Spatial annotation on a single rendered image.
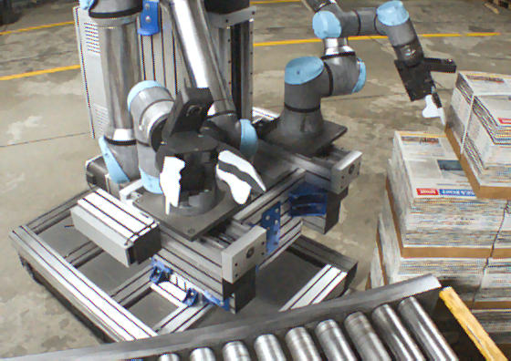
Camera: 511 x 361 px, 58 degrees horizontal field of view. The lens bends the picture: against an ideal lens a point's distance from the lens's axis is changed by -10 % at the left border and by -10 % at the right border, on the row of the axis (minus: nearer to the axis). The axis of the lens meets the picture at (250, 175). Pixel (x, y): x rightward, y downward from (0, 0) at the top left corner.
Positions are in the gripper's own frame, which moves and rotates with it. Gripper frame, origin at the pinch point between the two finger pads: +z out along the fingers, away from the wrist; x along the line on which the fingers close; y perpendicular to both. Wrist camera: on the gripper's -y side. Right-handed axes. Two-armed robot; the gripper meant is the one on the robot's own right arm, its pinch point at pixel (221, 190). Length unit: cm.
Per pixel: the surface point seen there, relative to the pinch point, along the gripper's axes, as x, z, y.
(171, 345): 0.5, -13.9, 44.1
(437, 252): -84, -25, 50
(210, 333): -7.6, -13.7, 43.0
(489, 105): -90, -30, 5
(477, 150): -87, -27, 18
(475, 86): -97, -41, 5
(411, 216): -73, -30, 38
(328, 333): -28.5, -3.8, 40.2
